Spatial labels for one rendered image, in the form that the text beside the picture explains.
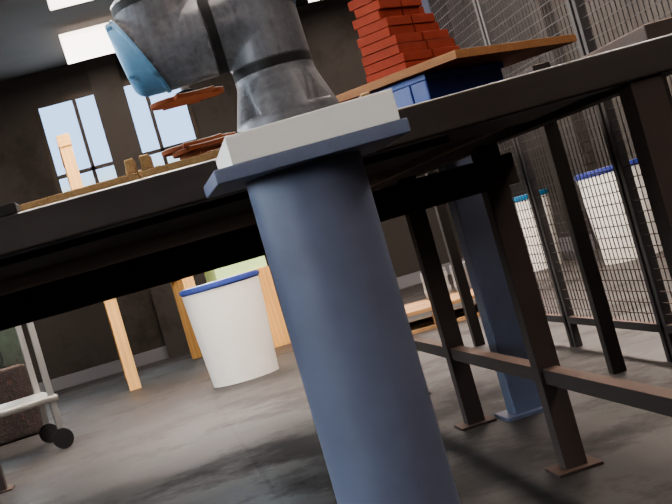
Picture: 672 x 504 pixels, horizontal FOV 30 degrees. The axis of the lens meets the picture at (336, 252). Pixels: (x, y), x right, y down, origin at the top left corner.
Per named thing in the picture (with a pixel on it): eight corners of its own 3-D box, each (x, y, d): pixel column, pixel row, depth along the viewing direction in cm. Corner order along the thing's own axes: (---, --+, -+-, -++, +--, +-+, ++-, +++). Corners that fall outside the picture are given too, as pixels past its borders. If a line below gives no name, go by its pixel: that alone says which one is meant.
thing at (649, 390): (777, 534, 227) (649, 80, 226) (717, 555, 226) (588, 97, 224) (382, 374, 624) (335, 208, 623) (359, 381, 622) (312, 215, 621)
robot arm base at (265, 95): (341, 106, 171) (319, 37, 171) (236, 140, 171) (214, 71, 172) (343, 119, 186) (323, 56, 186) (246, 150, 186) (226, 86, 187)
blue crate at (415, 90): (514, 102, 290) (502, 61, 290) (437, 118, 267) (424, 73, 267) (413, 136, 311) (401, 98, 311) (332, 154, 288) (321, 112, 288)
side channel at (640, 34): (688, 67, 222) (674, 16, 222) (657, 76, 221) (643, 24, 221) (346, 205, 621) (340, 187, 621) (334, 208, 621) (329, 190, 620)
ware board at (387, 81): (577, 41, 295) (575, 33, 295) (456, 58, 258) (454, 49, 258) (415, 99, 328) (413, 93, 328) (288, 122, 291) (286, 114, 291)
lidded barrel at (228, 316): (290, 368, 783) (261, 268, 782) (207, 393, 776) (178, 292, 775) (282, 362, 836) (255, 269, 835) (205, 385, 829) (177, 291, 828)
